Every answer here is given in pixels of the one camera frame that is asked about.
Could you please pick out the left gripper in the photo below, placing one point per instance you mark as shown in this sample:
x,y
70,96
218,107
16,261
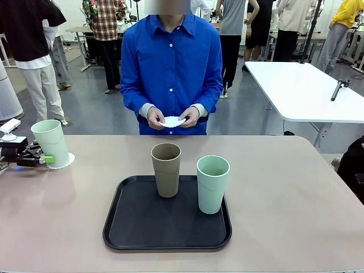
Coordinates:
x,y
12,148

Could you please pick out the seated person in black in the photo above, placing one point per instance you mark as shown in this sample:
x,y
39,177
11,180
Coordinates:
x,y
352,165

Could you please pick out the brown cup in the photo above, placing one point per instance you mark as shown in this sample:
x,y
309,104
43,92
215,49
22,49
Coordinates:
x,y
167,176

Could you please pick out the black plastic tray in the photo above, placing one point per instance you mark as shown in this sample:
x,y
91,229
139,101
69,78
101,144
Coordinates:
x,y
142,221

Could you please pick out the person in yellow hoodie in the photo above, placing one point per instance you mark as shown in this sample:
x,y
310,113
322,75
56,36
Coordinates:
x,y
345,14

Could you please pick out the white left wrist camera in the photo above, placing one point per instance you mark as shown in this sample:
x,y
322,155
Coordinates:
x,y
10,126

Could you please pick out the person in plaid shirt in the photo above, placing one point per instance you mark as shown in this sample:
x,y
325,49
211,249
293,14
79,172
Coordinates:
x,y
106,22

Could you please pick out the white table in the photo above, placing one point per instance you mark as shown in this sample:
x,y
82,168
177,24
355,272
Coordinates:
x,y
298,91

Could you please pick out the white cylindrical air purifier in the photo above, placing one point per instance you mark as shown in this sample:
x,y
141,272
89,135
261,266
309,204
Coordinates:
x,y
8,96

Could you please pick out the person's left hand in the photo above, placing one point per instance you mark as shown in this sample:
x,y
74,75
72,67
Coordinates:
x,y
193,116

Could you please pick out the person in beige top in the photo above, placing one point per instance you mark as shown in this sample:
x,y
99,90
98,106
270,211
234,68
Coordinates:
x,y
293,14

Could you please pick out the person in grey trousers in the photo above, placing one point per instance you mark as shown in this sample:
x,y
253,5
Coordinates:
x,y
61,62

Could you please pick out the person's right forearm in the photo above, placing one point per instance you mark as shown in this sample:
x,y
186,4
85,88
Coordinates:
x,y
133,99

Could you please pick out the white doily coaster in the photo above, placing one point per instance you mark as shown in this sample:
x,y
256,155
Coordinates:
x,y
71,159
172,121

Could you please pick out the light green cup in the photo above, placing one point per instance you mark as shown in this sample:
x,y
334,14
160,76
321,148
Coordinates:
x,y
51,142
211,193

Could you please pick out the person's right hand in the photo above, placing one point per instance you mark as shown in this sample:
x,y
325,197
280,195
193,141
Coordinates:
x,y
155,116

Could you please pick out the wooden desk with white leg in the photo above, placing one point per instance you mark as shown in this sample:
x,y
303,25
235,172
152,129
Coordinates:
x,y
79,29

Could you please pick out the person in black shorts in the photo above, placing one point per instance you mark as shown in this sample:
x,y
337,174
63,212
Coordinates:
x,y
260,28

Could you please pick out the black rod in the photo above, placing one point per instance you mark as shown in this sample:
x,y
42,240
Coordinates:
x,y
337,91

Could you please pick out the person in grey t-shirt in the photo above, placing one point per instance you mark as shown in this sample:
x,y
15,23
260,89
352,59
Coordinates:
x,y
231,17

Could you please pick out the black tripod stand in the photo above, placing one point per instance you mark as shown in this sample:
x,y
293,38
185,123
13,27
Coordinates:
x,y
311,31

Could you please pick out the person in blue shirt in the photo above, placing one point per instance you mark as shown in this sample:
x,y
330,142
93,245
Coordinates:
x,y
170,57

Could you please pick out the person's left forearm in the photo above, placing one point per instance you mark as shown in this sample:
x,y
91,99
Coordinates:
x,y
211,99

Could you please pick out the person in black top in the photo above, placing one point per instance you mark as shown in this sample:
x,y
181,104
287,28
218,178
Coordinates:
x,y
28,28

